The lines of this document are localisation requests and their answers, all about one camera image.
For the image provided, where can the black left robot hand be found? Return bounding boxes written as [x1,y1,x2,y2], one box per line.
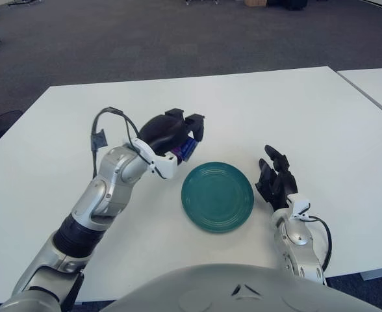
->
[138,108,207,157]

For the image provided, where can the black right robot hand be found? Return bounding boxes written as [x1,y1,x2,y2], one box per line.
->
[255,145,299,212]

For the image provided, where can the purple blue gum pack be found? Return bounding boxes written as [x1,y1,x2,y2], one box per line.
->
[173,138,198,162]

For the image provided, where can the teal ceramic plate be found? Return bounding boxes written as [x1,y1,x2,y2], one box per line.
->
[181,161,255,233]

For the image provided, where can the grey robot torso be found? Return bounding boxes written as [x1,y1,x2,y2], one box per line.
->
[99,263,382,312]

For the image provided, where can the black cabinet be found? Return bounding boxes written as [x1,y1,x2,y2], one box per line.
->
[267,0,309,10]

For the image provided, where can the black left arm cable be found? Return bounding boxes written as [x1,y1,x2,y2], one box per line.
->
[90,106,161,178]

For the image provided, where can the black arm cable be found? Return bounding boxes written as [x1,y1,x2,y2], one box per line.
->
[303,214,333,270]
[90,106,161,178]

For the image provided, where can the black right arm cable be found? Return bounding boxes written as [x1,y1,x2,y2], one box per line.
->
[303,214,333,270]

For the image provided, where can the black chair base frame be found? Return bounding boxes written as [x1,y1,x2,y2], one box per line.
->
[0,0,36,7]

